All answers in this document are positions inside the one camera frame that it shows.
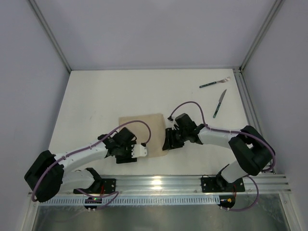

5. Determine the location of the beige cloth napkin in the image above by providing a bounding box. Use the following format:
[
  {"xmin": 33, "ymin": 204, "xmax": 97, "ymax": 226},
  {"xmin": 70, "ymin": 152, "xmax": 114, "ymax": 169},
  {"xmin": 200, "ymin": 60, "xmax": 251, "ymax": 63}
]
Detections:
[{"xmin": 118, "ymin": 114, "xmax": 168, "ymax": 158}]

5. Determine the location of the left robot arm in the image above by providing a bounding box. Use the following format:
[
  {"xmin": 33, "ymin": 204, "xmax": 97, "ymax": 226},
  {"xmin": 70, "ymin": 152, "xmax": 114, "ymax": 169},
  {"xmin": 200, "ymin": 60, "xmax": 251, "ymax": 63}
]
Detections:
[{"xmin": 24, "ymin": 128, "xmax": 137, "ymax": 202}]

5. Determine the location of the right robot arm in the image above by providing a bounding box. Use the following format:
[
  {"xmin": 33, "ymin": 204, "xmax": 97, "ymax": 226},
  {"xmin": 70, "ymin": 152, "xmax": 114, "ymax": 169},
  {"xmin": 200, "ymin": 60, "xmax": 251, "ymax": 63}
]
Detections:
[{"xmin": 162, "ymin": 113, "xmax": 275, "ymax": 192}]

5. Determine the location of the left controller board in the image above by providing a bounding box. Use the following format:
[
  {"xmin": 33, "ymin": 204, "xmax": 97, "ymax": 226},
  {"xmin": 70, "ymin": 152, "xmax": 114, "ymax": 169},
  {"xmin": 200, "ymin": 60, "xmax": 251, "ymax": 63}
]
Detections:
[{"xmin": 84, "ymin": 197, "xmax": 103, "ymax": 210}]

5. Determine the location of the controller board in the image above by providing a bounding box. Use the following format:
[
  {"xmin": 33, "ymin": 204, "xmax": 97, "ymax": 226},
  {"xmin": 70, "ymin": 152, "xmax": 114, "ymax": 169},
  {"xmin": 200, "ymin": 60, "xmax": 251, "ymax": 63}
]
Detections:
[
  {"xmin": 84, "ymin": 197, "xmax": 103, "ymax": 210},
  {"xmin": 218, "ymin": 195, "xmax": 236, "ymax": 209}
]

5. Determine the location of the right controller board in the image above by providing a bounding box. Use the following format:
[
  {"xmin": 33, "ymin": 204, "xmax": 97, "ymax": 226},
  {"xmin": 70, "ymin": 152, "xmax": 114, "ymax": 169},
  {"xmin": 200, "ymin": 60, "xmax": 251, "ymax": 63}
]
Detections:
[{"xmin": 218, "ymin": 195, "xmax": 236, "ymax": 209}]

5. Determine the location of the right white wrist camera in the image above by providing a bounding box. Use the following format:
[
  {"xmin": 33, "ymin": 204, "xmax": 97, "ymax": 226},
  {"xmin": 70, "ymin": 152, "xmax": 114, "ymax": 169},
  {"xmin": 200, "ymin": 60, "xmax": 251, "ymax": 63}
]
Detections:
[{"xmin": 167, "ymin": 116, "xmax": 178, "ymax": 130}]

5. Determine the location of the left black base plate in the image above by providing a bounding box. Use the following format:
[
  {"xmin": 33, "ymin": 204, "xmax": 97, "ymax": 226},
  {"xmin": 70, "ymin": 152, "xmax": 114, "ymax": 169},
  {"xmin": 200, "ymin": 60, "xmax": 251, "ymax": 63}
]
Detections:
[{"xmin": 80, "ymin": 178, "xmax": 116, "ymax": 195}]

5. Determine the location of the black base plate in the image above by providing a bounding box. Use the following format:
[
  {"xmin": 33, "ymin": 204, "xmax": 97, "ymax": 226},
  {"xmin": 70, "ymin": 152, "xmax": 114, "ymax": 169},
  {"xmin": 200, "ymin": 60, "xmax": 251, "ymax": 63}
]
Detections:
[
  {"xmin": 200, "ymin": 175, "xmax": 245, "ymax": 193},
  {"xmin": 80, "ymin": 178, "xmax": 116, "ymax": 195}
]

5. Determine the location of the aluminium front rail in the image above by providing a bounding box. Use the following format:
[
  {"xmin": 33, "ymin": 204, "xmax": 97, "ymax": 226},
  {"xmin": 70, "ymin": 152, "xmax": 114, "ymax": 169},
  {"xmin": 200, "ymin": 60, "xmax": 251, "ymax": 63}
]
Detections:
[{"xmin": 27, "ymin": 175, "xmax": 292, "ymax": 197}]

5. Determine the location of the aluminium rail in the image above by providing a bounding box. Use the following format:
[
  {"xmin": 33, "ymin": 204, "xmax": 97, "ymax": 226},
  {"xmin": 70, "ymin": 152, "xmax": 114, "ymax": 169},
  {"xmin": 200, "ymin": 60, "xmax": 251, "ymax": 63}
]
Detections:
[
  {"xmin": 232, "ymin": 67, "xmax": 276, "ymax": 174},
  {"xmin": 27, "ymin": 175, "xmax": 292, "ymax": 197}
]

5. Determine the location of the green handled knife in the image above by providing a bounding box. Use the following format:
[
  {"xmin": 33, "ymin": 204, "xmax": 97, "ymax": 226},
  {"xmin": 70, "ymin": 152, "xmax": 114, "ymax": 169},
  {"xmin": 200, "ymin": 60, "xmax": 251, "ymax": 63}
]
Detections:
[{"xmin": 213, "ymin": 89, "xmax": 227, "ymax": 118}]

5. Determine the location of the slotted grey cable duct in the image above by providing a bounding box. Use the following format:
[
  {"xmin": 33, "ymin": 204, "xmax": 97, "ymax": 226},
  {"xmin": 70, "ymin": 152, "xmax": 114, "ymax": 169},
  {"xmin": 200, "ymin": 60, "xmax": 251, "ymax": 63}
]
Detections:
[{"xmin": 40, "ymin": 194, "xmax": 219, "ymax": 206}]

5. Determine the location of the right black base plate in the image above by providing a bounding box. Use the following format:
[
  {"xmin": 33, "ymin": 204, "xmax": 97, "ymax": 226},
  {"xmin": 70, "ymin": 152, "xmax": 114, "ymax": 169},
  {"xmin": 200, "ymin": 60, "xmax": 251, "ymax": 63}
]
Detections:
[{"xmin": 200, "ymin": 175, "xmax": 245, "ymax": 193}]

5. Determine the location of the green handled fork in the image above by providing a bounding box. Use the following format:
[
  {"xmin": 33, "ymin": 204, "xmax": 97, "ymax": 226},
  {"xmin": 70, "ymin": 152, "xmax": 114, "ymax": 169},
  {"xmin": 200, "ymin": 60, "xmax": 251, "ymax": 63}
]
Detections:
[{"xmin": 199, "ymin": 77, "xmax": 231, "ymax": 89}]

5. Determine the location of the aluminium right side rail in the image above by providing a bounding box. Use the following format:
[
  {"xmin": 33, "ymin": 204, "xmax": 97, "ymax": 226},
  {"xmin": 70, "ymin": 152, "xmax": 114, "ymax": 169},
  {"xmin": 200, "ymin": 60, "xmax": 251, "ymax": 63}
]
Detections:
[{"xmin": 232, "ymin": 67, "xmax": 276, "ymax": 174}]

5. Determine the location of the left aluminium frame post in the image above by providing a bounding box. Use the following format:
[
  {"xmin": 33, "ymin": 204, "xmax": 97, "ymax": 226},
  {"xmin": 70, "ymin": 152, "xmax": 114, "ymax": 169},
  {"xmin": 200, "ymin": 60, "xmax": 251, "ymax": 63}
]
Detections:
[{"xmin": 27, "ymin": 0, "xmax": 72, "ymax": 73}]

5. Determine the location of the aluminium frame post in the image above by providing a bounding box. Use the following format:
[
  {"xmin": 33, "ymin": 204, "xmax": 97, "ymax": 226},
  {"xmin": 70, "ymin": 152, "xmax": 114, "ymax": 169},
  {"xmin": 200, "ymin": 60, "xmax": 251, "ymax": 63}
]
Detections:
[
  {"xmin": 239, "ymin": 0, "xmax": 285, "ymax": 73},
  {"xmin": 27, "ymin": 0, "xmax": 72, "ymax": 73}
]

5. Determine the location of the right aluminium frame post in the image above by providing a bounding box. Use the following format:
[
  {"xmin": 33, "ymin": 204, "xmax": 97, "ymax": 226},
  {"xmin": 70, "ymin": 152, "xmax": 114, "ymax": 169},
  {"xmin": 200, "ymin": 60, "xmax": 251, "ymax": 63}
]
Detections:
[{"xmin": 239, "ymin": 0, "xmax": 285, "ymax": 73}]

